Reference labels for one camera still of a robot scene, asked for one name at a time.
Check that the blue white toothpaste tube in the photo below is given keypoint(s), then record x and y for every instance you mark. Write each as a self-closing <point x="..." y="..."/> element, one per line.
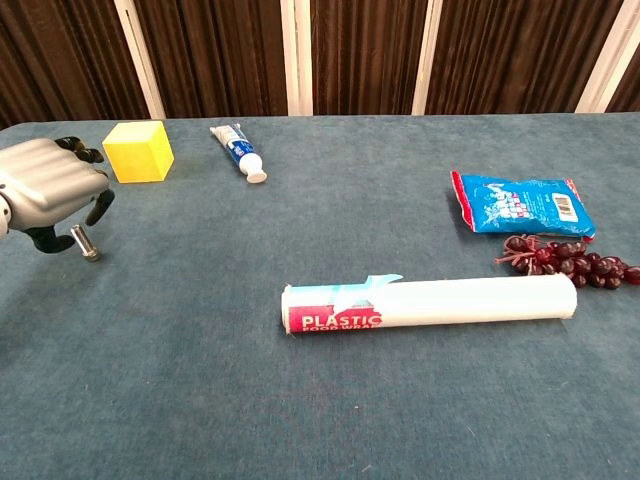
<point x="242" y="152"/>

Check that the brown pleated curtain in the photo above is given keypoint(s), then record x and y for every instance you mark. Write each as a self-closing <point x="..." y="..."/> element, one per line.
<point x="365" y="55"/>

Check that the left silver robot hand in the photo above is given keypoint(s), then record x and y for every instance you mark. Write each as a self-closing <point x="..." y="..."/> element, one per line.
<point x="50" y="182"/>

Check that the dark red grape bunch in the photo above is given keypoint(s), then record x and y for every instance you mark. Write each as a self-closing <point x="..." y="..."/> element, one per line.
<point x="575" y="262"/>

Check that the plastic food wrap roll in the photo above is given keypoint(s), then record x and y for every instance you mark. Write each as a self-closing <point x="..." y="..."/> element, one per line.
<point x="450" y="302"/>

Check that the yellow cube block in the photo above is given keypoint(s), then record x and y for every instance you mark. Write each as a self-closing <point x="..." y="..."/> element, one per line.
<point x="137" y="155"/>

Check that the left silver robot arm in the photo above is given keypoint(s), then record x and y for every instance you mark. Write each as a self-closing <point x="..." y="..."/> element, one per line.
<point x="2" y="215"/>

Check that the white vertical frame post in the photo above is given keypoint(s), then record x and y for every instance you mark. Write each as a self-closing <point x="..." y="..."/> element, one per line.
<point x="602" y="60"/>
<point x="140" y="57"/>
<point x="426" y="57"/>
<point x="299" y="57"/>

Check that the blue snack bag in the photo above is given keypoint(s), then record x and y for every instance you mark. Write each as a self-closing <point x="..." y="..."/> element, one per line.
<point x="520" y="205"/>

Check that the silver metal bolt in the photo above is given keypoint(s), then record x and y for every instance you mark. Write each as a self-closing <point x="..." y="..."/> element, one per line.
<point x="84" y="242"/>

